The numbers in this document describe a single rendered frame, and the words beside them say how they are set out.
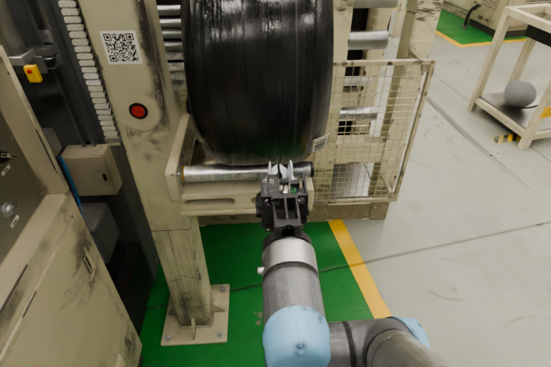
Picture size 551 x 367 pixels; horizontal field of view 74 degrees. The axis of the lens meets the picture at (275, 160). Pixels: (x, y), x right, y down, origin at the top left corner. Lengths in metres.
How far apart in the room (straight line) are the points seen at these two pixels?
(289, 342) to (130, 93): 0.70
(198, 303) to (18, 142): 0.92
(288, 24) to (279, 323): 0.48
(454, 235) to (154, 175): 1.63
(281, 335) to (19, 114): 0.71
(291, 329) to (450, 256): 1.71
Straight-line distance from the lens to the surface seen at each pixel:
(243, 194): 0.97
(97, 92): 0.99
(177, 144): 1.02
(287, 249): 0.49
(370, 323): 0.57
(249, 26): 0.68
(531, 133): 3.02
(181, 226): 1.22
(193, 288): 1.49
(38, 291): 0.95
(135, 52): 0.90
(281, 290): 0.46
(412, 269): 1.98
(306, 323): 0.44
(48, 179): 1.03
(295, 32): 0.68
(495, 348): 1.90
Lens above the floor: 1.52
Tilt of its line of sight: 38 degrees down
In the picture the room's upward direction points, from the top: straight up
